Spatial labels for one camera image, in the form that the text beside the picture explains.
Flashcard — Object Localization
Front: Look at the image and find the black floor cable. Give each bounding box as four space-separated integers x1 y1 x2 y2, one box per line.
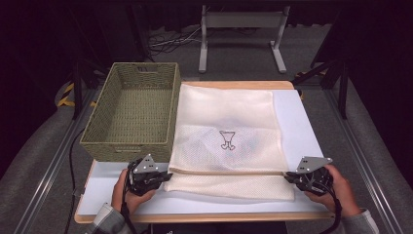
63 129 86 234

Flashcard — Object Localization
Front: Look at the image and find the green woven basket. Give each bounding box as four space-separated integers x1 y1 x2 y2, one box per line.
79 61 182 163

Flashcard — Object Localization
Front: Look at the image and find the grey metal stand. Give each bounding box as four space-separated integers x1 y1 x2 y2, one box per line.
198 4 291 74

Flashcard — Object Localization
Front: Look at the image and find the wooden table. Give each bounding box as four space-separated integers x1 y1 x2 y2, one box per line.
73 80 335 224

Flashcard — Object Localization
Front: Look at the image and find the white table mat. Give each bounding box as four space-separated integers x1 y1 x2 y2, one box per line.
77 89 330 216

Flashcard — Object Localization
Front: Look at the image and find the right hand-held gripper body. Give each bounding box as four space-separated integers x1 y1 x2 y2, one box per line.
293 156 334 196

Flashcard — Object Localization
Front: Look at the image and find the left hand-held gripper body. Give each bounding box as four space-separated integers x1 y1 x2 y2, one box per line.
126 153 170 197

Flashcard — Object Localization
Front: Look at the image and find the white mesh laundry bag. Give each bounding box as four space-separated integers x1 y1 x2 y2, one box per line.
163 83 296 202

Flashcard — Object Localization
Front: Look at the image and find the person's left hand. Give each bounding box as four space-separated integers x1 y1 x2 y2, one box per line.
111 169 157 214

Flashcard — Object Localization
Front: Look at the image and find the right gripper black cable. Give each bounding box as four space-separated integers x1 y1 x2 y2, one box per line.
316 184 343 234

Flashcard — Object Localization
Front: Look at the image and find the yellow black hazard tape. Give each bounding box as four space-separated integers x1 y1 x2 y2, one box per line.
56 82 98 108

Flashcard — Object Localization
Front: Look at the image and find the aluminium floor rail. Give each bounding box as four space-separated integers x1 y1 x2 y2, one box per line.
13 89 100 234
323 87 405 234

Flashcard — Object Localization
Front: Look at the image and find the black metal stand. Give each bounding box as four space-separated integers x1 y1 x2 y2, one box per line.
69 59 108 121
292 58 351 120

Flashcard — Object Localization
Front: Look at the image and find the bundle of floor cables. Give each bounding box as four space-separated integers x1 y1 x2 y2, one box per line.
148 26 203 57

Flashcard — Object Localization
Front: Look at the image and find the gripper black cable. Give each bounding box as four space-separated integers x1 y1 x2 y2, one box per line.
120 181 139 234
316 184 343 234

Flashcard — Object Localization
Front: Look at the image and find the person's right hand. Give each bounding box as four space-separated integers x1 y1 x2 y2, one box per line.
305 164 358 218

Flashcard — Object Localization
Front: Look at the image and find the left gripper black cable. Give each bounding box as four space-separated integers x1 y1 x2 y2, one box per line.
120 181 139 234

